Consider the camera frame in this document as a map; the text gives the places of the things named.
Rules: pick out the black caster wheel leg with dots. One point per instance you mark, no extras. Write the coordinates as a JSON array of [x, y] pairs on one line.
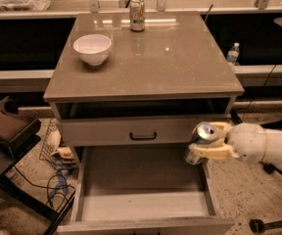
[[258, 226]]

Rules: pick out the white bowl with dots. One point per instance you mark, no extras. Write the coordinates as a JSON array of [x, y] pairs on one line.
[[93, 49]]

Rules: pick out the grey drawer cabinet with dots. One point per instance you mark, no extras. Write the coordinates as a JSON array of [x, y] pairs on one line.
[[171, 68]]

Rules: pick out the green white soda can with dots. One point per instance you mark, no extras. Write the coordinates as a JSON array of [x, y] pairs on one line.
[[137, 18]]

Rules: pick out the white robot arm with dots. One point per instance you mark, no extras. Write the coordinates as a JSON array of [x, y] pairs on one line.
[[273, 153]]

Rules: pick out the wire basket with items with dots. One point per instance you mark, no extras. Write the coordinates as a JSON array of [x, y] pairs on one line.
[[54, 151]]

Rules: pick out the open grey drawer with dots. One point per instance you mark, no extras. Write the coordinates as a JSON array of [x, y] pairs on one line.
[[143, 190]]

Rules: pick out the closed drawer with black handle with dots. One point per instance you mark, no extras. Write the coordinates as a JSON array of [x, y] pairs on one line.
[[131, 130]]

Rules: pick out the blue silver redbull can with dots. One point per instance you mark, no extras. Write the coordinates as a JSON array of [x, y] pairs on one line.
[[203, 135]]

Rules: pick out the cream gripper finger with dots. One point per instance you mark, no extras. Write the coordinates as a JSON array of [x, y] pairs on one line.
[[220, 131], [217, 153]]

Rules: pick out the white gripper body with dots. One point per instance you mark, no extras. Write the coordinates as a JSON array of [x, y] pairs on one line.
[[248, 142]]

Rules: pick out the clear plastic water bottle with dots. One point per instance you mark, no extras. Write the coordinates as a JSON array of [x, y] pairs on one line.
[[233, 54]]

